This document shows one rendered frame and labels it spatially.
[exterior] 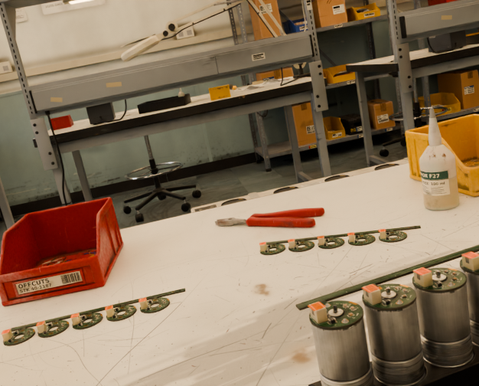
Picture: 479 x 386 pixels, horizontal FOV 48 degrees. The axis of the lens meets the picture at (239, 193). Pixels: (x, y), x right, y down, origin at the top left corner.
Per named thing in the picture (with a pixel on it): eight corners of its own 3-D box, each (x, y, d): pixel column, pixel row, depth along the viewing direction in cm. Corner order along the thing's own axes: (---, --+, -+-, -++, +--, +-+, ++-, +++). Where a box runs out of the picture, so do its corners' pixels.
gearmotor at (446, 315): (485, 372, 26) (477, 277, 25) (443, 388, 26) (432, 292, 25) (452, 349, 29) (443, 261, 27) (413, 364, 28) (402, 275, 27)
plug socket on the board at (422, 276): (438, 283, 26) (436, 270, 25) (422, 289, 25) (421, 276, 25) (428, 277, 26) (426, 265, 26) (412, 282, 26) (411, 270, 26)
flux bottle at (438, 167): (418, 204, 56) (408, 109, 53) (450, 197, 56) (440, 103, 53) (432, 213, 52) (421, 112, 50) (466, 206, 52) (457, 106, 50)
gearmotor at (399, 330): (437, 391, 26) (426, 295, 24) (393, 409, 25) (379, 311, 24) (408, 366, 28) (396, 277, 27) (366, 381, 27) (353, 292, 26)
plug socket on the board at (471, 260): (486, 266, 26) (485, 254, 26) (471, 272, 26) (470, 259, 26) (475, 262, 27) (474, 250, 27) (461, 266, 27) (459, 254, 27)
